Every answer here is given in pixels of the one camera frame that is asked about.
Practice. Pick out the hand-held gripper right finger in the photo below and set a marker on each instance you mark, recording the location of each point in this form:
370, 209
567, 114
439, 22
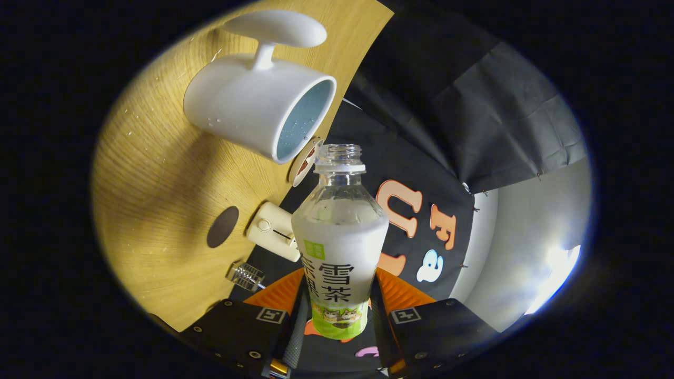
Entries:
447, 331

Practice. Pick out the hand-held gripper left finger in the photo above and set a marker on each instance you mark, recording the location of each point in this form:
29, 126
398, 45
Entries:
237, 331

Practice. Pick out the dark round coaster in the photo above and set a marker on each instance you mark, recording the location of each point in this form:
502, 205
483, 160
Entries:
222, 227

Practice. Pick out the clear juice bottle green label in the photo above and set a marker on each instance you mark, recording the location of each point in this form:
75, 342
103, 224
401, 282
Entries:
339, 247

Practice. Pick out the clear utensil holder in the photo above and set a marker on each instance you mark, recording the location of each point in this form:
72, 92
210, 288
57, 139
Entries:
245, 275

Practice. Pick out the cream white toaster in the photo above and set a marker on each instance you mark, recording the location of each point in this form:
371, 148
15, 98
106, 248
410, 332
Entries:
274, 231

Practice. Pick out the large ceiling light panel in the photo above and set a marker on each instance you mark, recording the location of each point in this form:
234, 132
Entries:
558, 279

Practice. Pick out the wooden table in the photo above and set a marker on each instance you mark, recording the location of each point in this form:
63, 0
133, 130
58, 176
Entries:
158, 184

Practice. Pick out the small round wooden dish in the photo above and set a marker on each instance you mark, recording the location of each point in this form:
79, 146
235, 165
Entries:
304, 163

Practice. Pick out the black backdrop cloth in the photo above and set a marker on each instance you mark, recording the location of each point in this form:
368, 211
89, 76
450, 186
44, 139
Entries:
474, 116

